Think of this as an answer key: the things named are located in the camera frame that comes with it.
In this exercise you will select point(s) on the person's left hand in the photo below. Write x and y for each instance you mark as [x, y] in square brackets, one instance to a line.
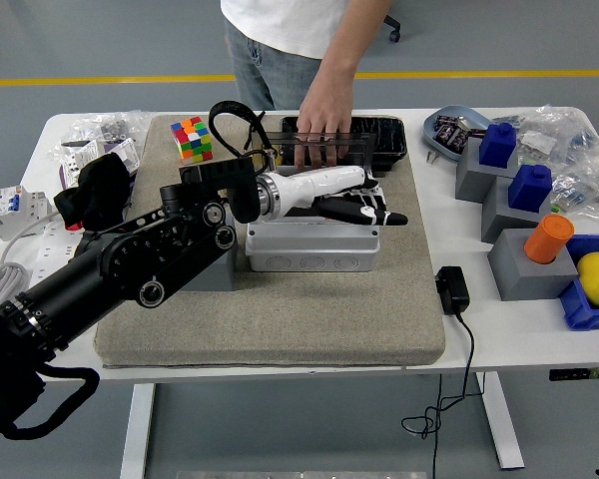
[329, 115]

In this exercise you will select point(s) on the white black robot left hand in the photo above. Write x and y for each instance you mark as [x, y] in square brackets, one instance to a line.
[319, 187]

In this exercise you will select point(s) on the clear hinged box lid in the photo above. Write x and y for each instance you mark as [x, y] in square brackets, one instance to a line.
[352, 148]

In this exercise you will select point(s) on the person's left forearm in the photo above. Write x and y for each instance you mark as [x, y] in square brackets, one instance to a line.
[352, 45]

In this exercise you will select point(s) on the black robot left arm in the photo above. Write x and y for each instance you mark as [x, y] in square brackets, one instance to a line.
[105, 264]

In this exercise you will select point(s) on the orange cylinder battery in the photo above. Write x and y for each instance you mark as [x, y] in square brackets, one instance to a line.
[549, 239]

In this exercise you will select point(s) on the black plastic tray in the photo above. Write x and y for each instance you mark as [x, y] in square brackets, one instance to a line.
[384, 137]

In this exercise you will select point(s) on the black table control panel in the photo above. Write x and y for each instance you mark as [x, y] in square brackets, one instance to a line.
[579, 374]

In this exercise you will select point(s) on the person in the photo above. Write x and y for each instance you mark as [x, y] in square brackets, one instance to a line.
[279, 60]

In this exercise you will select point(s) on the light blue dish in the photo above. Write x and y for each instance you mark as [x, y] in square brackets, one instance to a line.
[431, 136]

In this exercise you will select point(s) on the white table leg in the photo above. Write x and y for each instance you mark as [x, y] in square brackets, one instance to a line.
[137, 429]
[501, 424]

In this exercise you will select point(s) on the dark printed packets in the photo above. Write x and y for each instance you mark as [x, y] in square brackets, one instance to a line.
[449, 131]

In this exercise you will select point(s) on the blue plastic bin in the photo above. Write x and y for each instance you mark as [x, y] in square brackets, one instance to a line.
[579, 312]

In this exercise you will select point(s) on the colourful puzzle cube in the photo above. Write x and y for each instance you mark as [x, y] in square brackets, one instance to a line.
[192, 142]

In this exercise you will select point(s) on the grey-brown fabric mat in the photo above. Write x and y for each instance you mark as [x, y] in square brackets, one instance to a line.
[279, 319]

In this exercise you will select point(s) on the grey block with round hole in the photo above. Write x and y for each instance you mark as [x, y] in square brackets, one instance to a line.
[524, 282]
[214, 279]

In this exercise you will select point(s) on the grey block holder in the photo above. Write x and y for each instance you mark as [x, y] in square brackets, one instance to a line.
[474, 184]
[499, 219]

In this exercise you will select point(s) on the blue bottle-shaped block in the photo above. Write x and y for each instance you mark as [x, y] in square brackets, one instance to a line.
[498, 147]
[529, 192]

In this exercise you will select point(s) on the white purple carton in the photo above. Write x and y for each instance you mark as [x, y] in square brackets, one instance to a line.
[125, 149]

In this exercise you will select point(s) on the black cloth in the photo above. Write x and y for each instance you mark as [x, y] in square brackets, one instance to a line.
[97, 194]

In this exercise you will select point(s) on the clear bag of small parts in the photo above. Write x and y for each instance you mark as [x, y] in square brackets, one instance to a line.
[95, 125]
[554, 130]
[589, 189]

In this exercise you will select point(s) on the white circuit breaker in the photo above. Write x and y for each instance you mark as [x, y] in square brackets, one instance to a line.
[15, 209]

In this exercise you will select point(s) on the grey electrical enclosure box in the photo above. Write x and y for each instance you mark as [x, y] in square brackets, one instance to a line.
[312, 249]

